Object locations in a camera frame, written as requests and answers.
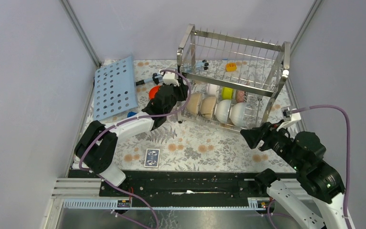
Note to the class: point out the white ribbed bowl front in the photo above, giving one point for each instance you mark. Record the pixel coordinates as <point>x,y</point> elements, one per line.
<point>221,111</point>

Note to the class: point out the beige floral bowl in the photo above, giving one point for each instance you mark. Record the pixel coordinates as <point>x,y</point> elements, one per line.
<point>207,107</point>
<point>194,103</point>

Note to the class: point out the orange plastic bowl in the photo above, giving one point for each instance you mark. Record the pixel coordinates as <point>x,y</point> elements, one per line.
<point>153,92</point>

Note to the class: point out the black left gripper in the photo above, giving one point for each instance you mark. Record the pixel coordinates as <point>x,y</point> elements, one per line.
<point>182,91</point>

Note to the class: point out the white ribbed bowl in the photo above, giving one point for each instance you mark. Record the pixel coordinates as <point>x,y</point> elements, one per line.
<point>221,111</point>
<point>237,114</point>

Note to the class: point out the light blue perforated panel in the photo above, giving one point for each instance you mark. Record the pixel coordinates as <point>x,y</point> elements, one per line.
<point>114,89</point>

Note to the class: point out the small orange yellow cup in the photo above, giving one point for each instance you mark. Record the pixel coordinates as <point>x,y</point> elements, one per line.
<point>230,67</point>

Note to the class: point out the beige floral bowl rear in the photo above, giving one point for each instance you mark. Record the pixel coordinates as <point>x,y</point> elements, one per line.
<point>207,107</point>

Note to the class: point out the yellow green bowl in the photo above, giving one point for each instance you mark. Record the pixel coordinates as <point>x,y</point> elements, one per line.
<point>227,93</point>

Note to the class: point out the stainless steel dish rack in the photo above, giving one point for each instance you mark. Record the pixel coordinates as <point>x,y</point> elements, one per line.
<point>219,49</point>

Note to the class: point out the blue toy car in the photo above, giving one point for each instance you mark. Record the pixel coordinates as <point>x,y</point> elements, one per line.
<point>130,114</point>

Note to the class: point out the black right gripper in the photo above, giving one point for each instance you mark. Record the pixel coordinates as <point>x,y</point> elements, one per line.
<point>265,131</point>

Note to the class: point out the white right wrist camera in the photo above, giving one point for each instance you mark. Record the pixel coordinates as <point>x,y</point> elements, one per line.
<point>289,118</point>

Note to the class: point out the blue playing card box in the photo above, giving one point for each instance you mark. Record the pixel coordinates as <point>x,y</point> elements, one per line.
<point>152,158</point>

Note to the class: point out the floral patterned table mat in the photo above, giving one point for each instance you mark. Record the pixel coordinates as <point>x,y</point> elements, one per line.
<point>194,147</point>

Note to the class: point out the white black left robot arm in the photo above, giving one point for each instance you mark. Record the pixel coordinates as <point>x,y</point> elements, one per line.
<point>97,145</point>

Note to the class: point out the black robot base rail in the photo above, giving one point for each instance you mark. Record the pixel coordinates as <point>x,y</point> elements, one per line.
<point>163,189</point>

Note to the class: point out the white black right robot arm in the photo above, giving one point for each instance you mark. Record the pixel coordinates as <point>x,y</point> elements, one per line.
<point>304,154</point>

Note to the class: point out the beige floral bowl front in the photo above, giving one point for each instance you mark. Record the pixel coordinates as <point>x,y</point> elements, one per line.
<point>194,103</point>

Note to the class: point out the white ceramic bowl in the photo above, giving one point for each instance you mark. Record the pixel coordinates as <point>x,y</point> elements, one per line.
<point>212,89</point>

